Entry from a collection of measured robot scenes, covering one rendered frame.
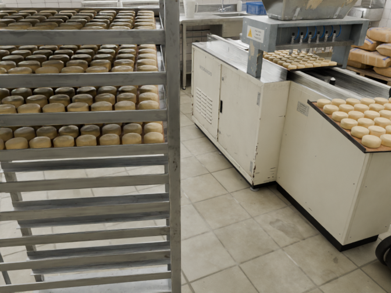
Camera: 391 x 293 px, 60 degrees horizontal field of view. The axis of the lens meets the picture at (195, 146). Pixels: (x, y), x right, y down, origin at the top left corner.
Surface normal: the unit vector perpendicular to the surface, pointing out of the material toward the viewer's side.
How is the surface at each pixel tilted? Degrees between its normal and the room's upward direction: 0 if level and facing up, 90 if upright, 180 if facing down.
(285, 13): 115
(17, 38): 90
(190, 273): 0
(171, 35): 90
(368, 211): 90
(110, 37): 90
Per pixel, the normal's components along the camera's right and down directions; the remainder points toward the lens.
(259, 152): 0.35, 0.44
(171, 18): 0.12, 0.47
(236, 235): 0.02, -0.88
